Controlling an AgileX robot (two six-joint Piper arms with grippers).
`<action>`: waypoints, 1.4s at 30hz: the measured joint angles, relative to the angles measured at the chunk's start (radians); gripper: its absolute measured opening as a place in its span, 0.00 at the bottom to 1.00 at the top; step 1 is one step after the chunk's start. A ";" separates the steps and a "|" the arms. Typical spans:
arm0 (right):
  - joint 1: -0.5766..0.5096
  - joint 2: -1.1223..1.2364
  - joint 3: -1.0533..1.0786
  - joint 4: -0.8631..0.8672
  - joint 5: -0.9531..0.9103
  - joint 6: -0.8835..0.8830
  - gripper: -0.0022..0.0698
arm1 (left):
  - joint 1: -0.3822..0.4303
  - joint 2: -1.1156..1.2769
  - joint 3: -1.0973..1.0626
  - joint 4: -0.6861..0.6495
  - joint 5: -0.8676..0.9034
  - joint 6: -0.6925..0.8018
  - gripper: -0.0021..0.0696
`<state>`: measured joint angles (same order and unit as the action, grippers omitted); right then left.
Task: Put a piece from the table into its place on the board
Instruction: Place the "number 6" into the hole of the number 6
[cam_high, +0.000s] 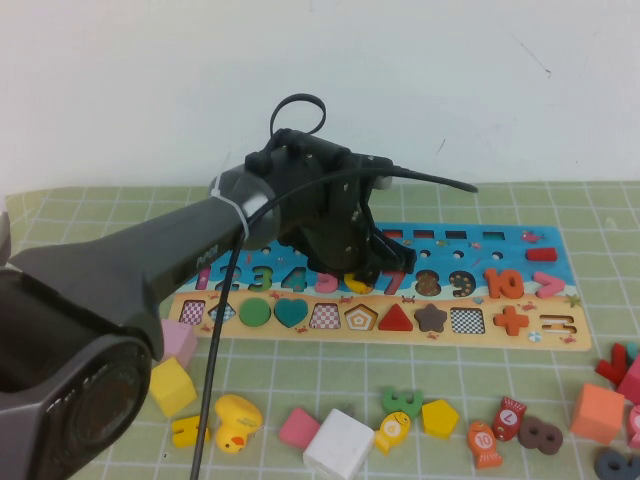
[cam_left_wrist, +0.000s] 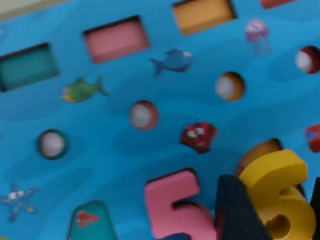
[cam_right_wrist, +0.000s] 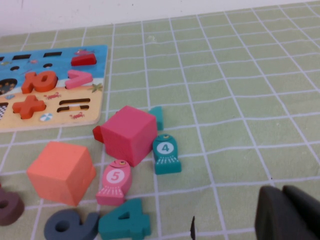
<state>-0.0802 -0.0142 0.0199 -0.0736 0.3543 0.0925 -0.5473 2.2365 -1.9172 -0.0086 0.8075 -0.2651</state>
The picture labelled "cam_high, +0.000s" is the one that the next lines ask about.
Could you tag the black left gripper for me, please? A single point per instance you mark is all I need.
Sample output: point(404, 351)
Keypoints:
point(325, 215)

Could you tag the yellow number six piece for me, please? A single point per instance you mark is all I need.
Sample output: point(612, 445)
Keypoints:
point(361, 286)

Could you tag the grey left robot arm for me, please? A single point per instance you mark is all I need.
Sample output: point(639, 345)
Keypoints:
point(100, 280)

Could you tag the red triangle shape piece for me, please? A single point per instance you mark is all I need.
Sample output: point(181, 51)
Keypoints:
point(396, 321)

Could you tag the pink number five piece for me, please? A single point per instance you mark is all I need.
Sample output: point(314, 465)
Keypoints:
point(327, 286)

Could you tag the brown star shape piece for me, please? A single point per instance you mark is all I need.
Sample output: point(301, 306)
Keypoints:
point(431, 318)

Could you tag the blue wooden number puzzle board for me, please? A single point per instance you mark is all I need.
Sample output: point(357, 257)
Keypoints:
point(400, 345)

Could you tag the teal heart shape piece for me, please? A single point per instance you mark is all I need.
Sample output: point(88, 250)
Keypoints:
point(290, 312)

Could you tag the orange number ten piece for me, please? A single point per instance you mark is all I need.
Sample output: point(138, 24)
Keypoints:
point(492, 285)

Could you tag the green number three piece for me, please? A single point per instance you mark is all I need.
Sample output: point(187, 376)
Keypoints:
point(395, 397)

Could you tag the orange plus sign piece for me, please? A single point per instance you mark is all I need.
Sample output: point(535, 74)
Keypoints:
point(511, 320)

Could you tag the green circle shape piece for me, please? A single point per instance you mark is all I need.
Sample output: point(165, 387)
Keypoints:
point(255, 312)

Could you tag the red minus sign piece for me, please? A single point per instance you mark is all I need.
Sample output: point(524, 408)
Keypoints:
point(541, 254)

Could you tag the yellow pentagon shape piece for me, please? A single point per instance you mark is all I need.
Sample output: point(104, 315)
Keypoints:
point(440, 419)

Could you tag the yellow fish piece six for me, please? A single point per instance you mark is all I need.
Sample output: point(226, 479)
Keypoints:
point(392, 430)

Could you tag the pink greater-than sign piece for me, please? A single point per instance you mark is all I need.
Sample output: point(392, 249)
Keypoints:
point(555, 285)

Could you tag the pink quadrilateral shape piece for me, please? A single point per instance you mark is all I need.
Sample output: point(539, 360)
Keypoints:
point(299, 427)

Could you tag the red fish piece seven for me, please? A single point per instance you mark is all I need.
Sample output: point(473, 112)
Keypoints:
point(509, 417)

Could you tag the orange fish piece ten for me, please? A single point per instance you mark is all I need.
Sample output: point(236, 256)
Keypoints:
point(484, 442)

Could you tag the brown number eight piece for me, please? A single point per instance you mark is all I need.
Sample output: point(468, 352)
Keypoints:
point(525, 437)

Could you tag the red less-than sign piece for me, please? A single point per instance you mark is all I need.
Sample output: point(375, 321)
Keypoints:
point(612, 370)

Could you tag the yellow equals sign piece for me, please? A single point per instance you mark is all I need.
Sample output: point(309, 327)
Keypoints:
point(187, 432)

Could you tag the teal number piece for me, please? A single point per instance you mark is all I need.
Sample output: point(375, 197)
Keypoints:
point(634, 349)

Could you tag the dark grey number nine piece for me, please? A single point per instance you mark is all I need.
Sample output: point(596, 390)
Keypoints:
point(605, 465)

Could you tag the green checked tablecloth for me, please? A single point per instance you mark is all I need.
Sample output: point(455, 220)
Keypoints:
point(450, 380)

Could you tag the white wooden cube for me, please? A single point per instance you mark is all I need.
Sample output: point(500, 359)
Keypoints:
point(340, 442)

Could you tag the yellow rubber duck toy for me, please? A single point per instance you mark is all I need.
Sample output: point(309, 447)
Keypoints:
point(237, 417)

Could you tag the light pink wooden cube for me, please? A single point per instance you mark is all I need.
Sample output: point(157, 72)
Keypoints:
point(179, 342)

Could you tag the yellow wooden cube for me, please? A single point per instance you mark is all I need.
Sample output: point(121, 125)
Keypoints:
point(172, 387)

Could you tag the orange wooden cube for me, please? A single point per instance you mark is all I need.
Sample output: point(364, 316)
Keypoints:
point(597, 415)

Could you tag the magenta wooden cube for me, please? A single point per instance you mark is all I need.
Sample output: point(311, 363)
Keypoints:
point(631, 382)

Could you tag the grey object at table edge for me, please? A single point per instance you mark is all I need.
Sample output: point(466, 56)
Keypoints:
point(4, 237)

